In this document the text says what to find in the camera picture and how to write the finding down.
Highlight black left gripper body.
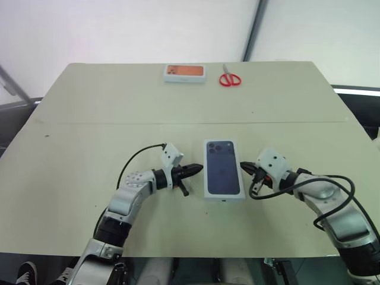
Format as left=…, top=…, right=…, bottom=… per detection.
left=172, top=166, right=190, bottom=198

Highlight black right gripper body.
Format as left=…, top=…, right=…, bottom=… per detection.
left=251, top=165, right=273, bottom=195

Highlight white box with orange phone print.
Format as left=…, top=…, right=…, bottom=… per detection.
left=163, top=64, right=207, bottom=84

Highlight grey rounded shape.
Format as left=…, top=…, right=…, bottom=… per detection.
left=221, top=257, right=254, bottom=285

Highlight dark vertical pole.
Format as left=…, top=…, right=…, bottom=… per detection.
left=242, top=0, right=270, bottom=62

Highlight grey diagonal metal bar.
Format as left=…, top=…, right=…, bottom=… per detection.
left=0, top=64, right=34, bottom=105

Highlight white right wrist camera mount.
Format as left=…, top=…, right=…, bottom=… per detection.
left=255, top=147, right=293, bottom=191

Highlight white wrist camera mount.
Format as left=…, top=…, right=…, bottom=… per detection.
left=255, top=147, right=293, bottom=191
left=161, top=142, right=185, bottom=191

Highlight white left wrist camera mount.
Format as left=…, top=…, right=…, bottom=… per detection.
left=161, top=142, right=185, bottom=191

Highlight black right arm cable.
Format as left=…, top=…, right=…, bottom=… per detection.
left=248, top=174, right=356, bottom=231

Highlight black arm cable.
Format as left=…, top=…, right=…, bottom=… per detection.
left=116, top=143, right=167, bottom=191
left=248, top=174, right=356, bottom=231

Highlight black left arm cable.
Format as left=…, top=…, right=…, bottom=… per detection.
left=116, top=143, right=167, bottom=191

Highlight red handled scissors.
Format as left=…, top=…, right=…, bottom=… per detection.
left=218, top=64, right=242, bottom=87

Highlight black metal bracket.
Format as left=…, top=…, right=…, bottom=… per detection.
left=262, top=257, right=294, bottom=285

